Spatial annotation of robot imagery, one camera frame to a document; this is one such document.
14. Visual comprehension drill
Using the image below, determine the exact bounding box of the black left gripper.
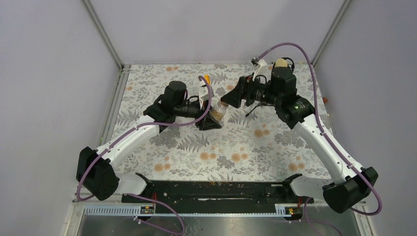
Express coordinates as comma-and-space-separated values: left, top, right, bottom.
175, 97, 222, 130

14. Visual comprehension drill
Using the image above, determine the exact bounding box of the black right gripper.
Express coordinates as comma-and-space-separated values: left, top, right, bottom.
220, 73, 281, 109

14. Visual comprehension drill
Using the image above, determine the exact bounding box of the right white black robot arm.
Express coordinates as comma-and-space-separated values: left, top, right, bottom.
220, 67, 378, 213

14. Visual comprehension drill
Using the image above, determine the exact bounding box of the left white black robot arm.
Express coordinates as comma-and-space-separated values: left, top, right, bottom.
76, 76, 221, 202

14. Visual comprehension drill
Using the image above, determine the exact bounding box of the black microphone tripod stand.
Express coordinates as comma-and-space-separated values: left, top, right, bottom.
245, 102, 271, 118

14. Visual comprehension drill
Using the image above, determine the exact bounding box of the blue yellow toy block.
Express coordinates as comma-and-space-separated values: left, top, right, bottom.
204, 74, 211, 85

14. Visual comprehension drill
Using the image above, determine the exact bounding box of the floral patterned table mat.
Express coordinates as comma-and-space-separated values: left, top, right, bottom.
113, 64, 329, 181

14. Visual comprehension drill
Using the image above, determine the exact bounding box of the cream foam studio microphone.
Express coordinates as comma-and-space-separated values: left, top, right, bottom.
273, 57, 295, 72

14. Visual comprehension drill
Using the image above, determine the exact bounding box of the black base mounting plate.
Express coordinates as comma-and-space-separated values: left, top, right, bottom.
121, 179, 314, 212

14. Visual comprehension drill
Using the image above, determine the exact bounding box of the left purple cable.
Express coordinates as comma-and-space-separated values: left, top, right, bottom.
76, 75, 214, 235

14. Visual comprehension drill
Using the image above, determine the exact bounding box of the purple cable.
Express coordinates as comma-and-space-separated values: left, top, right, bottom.
251, 42, 384, 236
76, 75, 214, 235

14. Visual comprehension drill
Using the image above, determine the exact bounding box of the white slotted cable duct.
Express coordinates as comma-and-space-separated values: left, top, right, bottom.
84, 204, 292, 217

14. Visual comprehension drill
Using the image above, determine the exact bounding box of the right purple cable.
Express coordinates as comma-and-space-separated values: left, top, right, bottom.
251, 42, 384, 236

